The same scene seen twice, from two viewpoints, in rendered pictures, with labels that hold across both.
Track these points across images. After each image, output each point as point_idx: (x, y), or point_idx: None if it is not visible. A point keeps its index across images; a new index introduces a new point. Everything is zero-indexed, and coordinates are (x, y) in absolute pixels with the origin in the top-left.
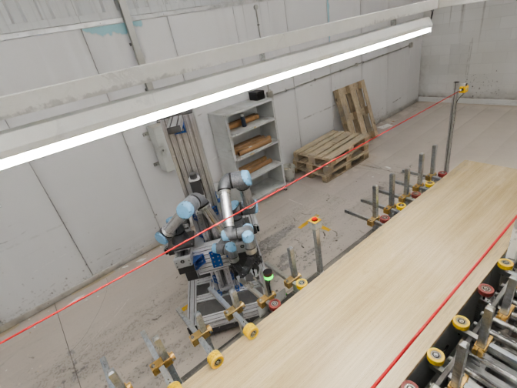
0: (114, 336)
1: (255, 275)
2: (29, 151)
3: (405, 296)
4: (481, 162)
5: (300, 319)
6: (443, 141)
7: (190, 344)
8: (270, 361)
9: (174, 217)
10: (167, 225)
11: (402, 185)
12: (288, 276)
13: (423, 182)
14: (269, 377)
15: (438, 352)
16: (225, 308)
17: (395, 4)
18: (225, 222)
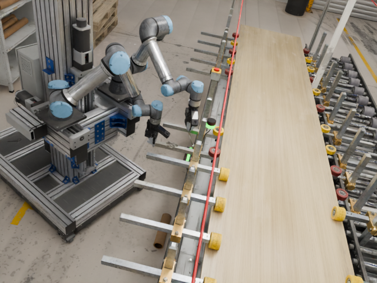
0: None
1: (191, 129)
2: None
3: (289, 121)
4: (211, 31)
5: (244, 155)
6: (173, 12)
7: (63, 248)
8: (254, 189)
9: (95, 75)
10: (77, 88)
11: (166, 52)
12: (197, 129)
13: (181, 49)
14: (265, 199)
15: (331, 146)
16: (183, 165)
17: None
18: (166, 74)
